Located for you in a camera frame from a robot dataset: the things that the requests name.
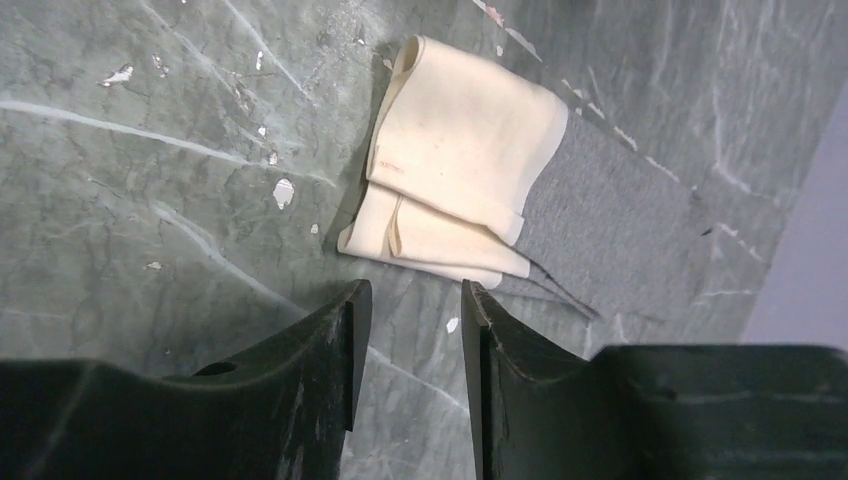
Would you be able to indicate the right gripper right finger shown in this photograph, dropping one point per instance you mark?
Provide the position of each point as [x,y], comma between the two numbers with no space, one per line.
[715,411]

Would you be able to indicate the grey underwear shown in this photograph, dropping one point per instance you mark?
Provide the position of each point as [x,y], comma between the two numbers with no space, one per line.
[475,173]

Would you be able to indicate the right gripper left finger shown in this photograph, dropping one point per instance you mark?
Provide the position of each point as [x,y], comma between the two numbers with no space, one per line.
[279,409]

